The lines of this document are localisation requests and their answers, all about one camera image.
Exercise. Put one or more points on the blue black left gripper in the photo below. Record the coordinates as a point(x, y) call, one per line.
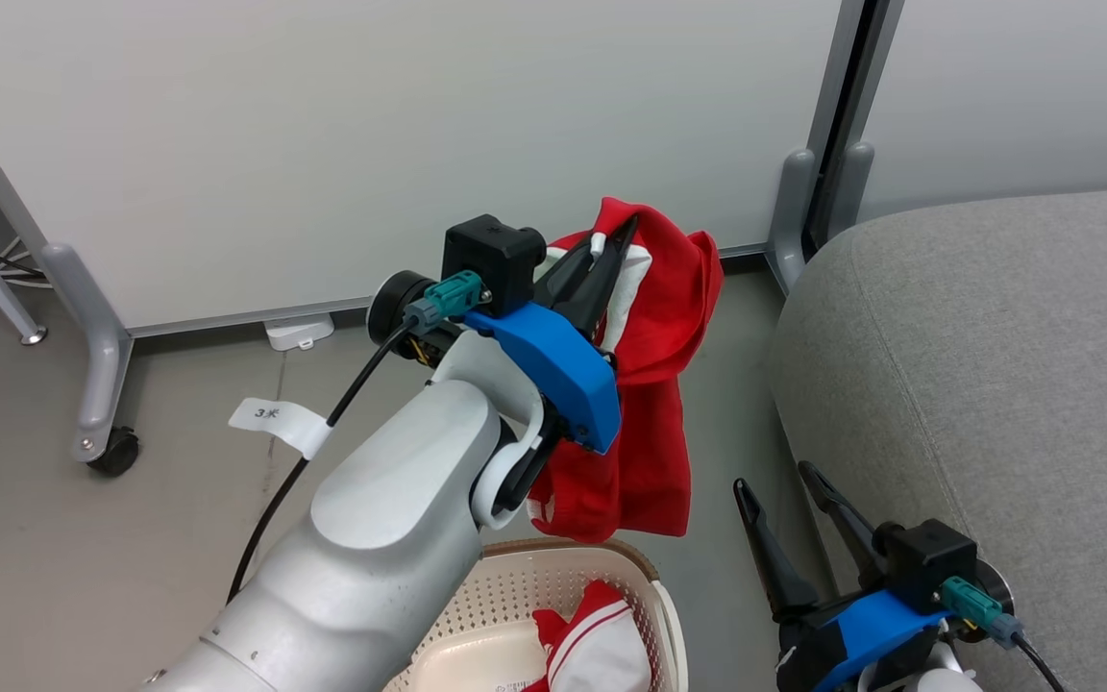
point(558, 370)

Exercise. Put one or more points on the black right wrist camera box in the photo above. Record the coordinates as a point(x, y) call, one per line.
point(928, 562)

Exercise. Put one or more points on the red and white garment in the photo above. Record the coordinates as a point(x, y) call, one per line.
point(654, 404)

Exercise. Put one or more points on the white power adapter box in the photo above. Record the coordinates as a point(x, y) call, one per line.
point(299, 331)

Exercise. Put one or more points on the red garment with white stripes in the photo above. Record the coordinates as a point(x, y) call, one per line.
point(592, 644)

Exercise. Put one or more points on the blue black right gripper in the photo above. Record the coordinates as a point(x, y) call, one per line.
point(861, 634)

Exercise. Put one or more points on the grey partition foot with caster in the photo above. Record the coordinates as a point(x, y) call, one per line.
point(97, 336)

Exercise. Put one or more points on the black caster wheel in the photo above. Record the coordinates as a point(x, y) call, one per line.
point(116, 452)

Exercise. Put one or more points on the narrow white partition panel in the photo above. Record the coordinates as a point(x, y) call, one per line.
point(1024, 96)

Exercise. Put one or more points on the grey fabric sofa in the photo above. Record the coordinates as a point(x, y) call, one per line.
point(996, 404)

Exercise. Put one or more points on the short grey partition foot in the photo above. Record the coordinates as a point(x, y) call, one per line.
point(851, 187)
point(792, 216)

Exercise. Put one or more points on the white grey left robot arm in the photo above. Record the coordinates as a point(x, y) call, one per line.
point(371, 538)

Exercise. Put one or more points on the cream perforated laundry basket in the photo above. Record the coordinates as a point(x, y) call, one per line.
point(486, 625)

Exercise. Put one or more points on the wide white partition panel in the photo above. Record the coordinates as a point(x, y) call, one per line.
point(371, 144)

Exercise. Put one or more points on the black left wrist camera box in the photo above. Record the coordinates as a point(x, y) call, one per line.
point(494, 258)

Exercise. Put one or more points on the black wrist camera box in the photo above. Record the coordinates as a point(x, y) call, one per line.
point(494, 258)
point(928, 562)

